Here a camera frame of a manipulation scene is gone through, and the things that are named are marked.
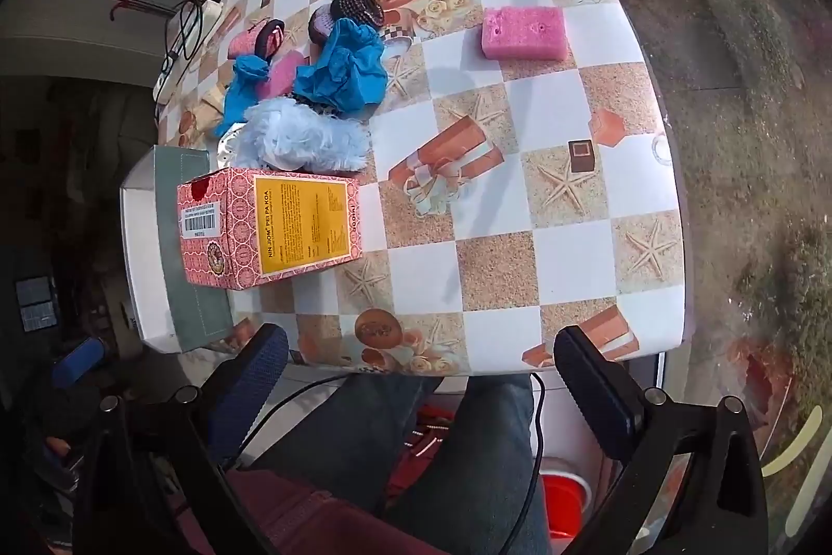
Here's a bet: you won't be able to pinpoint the white power strip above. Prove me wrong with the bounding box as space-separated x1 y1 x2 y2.
152 0 225 104

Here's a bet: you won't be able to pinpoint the blue jeans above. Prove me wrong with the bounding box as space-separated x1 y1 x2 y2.
250 373 553 555

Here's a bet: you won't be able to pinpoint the red plastic item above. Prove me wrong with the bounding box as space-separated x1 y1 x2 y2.
390 405 469 497

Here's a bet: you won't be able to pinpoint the large blue cloth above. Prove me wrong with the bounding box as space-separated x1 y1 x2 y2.
294 18 389 114

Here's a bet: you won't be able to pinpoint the black power strip cable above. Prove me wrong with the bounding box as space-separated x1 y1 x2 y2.
159 0 225 75

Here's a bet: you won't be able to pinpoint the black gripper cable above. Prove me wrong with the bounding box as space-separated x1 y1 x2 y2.
279 371 547 555

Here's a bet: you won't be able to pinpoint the pink sponge with holes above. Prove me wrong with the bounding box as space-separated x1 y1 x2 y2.
481 5 568 60

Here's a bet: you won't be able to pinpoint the white cardboard box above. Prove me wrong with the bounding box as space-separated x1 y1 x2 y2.
119 145 235 354

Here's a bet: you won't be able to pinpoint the red bucket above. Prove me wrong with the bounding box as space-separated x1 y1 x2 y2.
539 454 595 539

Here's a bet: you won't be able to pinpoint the maroon jacket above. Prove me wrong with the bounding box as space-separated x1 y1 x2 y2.
169 464 456 555

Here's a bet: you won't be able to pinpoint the pink patterned sock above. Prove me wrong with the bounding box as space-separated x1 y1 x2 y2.
227 18 287 62

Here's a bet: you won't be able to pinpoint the red patterned carton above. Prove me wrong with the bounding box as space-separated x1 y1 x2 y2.
177 166 363 291

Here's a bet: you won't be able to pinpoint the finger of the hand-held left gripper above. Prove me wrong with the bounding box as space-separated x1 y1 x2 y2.
52 335 108 390

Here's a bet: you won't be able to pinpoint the small blue cloth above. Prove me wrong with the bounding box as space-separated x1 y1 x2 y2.
214 54 270 136

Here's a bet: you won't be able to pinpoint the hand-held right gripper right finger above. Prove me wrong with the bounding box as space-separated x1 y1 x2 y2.
554 325 771 555

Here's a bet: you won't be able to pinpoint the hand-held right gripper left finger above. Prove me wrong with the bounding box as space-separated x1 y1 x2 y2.
71 322 290 555

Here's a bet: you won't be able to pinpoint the checked printed tablecloth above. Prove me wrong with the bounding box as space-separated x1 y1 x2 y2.
152 0 686 377

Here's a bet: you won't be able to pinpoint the cream dotted cloth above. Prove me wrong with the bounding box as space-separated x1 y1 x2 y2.
214 129 251 169

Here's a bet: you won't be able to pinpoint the purple knit item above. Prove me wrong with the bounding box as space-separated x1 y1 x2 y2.
307 5 339 45

